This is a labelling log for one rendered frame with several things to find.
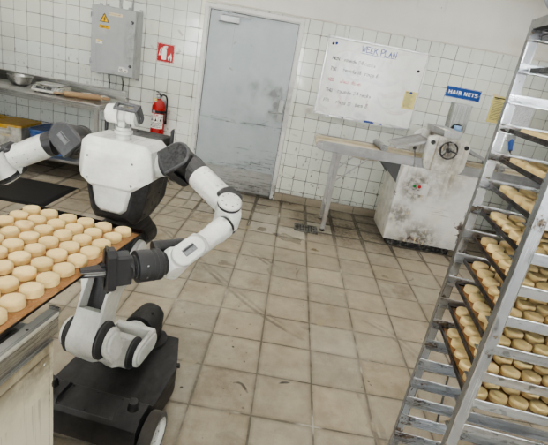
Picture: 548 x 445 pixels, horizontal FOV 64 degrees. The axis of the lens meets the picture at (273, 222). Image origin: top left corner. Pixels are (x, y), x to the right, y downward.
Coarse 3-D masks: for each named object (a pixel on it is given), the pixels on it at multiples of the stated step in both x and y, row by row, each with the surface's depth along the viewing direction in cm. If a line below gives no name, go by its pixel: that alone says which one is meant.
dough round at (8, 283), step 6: (0, 276) 98; (6, 276) 99; (12, 276) 99; (0, 282) 97; (6, 282) 97; (12, 282) 97; (18, 282) 98; (0, 288) 95; (6, 288) 96; (12, 288) 97; (18, 288) 98
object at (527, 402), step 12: (456, 336) 154; (456, 348) 146; (456, 360) 142; (468, 360) 140; (492, 384) 130; (480, 396) 125; (492, 396) 125; (504, 396) 126; (516, 396) 127; (528, 396) 129; (540, 396) 131; (516, 408) 124; (528, 408) 126; (540, 408) 123
